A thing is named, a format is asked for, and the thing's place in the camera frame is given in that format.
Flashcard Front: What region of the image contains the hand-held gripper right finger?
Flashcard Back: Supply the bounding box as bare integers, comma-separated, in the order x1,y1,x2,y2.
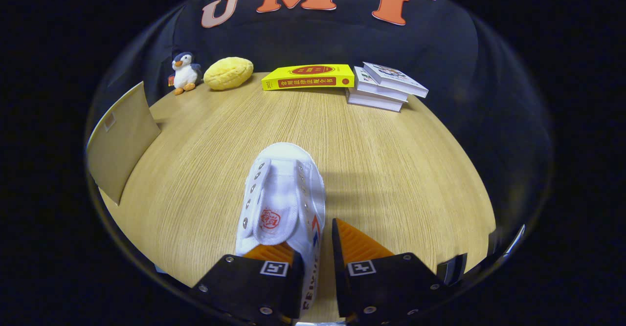
332,218,453,324

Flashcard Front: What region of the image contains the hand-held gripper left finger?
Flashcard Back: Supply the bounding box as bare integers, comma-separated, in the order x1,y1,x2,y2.
188,242,305,326

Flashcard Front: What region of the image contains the white canvas shoe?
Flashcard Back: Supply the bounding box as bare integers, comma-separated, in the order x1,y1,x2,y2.
235,142,327,319

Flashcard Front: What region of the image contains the beige fabric storage box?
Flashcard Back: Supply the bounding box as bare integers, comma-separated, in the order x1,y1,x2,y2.
86,81,162,206

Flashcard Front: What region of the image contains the dark grey block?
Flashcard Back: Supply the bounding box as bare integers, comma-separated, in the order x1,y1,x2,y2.
437,253,469,286

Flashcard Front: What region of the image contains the yellow book with red circle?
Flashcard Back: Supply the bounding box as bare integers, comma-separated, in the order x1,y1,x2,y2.
261,64,355,91

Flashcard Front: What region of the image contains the white illustrated cover book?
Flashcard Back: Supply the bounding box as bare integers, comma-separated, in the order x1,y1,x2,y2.
362,62,429,98

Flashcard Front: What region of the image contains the yellow plush bread toy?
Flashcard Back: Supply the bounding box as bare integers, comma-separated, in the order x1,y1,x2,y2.
203,57,254,91

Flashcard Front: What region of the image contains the penguin plush toy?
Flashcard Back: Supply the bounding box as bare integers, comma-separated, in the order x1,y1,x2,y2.
168,52,202,96

